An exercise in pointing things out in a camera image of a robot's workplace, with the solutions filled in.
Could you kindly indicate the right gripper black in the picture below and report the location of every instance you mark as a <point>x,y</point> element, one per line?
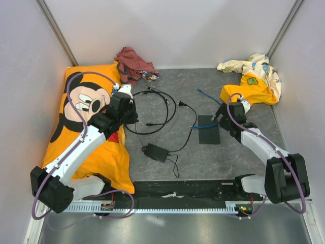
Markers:
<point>222,110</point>

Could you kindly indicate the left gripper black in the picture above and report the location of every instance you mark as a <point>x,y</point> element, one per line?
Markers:
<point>133,119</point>

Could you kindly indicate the black network switch box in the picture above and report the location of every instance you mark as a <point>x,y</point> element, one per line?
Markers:
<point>208,131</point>

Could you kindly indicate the black power adapter brick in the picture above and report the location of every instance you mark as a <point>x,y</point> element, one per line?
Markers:
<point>156,153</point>

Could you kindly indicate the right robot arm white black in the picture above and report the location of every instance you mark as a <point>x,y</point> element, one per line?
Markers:
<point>285,177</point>

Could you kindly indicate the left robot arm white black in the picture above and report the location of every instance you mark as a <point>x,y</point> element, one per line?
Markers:
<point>53,185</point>

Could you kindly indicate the maroon crumpled garment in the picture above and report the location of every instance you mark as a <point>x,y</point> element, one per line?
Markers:
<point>132,67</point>

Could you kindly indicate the yellow patterned children's garment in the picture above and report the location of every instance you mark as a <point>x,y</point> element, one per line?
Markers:
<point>259,83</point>

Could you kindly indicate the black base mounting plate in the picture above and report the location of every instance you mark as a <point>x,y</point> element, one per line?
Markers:
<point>215,190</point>

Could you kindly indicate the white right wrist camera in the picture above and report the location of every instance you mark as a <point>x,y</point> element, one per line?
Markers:
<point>245,103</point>

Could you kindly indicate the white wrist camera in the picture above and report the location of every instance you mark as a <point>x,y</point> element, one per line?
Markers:
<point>245,103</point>
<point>124,90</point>

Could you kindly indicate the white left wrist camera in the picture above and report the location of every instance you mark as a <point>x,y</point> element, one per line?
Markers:
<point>124,90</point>

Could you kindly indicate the slotted aluminium cable duct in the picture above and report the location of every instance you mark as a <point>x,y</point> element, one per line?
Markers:
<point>156,206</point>

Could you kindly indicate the right aluminium corner post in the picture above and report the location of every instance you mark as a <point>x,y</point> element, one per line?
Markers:
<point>285,27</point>

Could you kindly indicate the aluminium corner post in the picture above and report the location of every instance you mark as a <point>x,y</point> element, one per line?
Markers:
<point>57,31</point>
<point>285,27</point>

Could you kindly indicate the left aluminium corner post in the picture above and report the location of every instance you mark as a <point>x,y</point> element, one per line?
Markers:
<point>57,31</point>

